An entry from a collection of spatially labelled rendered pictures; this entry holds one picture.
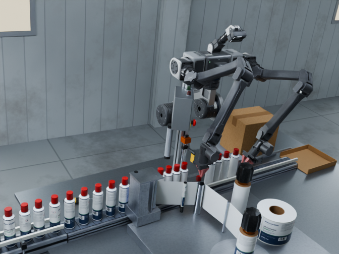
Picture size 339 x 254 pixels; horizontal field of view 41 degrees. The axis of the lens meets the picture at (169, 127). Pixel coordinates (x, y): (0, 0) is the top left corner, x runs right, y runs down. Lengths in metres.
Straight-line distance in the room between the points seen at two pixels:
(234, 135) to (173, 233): 1.04
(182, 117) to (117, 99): 2.76
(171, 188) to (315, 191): 1.04
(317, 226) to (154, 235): 0.95
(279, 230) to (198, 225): 0.41
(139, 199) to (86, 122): 2.90
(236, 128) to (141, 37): 2.19
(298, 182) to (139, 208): 1.21
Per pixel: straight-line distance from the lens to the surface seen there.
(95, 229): 2.40
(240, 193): 2.48
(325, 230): 2.74
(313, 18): 6.47
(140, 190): 2.25
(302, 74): 2.80
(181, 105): 2.38
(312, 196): 3.01
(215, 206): 2.42
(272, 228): 2.37
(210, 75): 2.65
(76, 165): 4.56
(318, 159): 3.46
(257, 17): 5.81
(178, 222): 2.44
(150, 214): 2.38
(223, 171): 2.77
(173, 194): 2.46
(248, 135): 3.10
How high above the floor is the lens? 2.36
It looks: 26 degrees down
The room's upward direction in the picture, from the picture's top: 6 degrees clockwise
